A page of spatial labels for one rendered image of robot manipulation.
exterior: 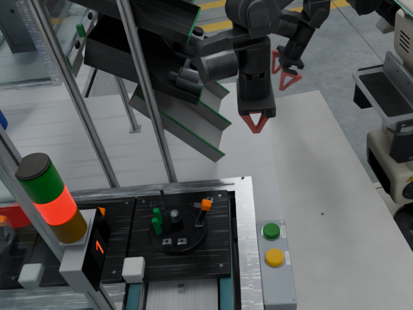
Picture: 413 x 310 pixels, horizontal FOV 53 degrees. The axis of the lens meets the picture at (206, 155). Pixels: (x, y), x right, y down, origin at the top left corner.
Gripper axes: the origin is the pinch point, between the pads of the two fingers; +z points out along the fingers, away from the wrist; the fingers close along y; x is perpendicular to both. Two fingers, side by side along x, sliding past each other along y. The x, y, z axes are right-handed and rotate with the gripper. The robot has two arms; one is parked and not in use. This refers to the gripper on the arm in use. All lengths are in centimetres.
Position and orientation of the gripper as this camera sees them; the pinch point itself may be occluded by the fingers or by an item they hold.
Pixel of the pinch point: (256, 129)
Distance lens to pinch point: 82.8
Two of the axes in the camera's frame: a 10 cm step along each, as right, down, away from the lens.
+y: -0.2, 6.9, -7.2
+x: 9.9, -0.7, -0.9
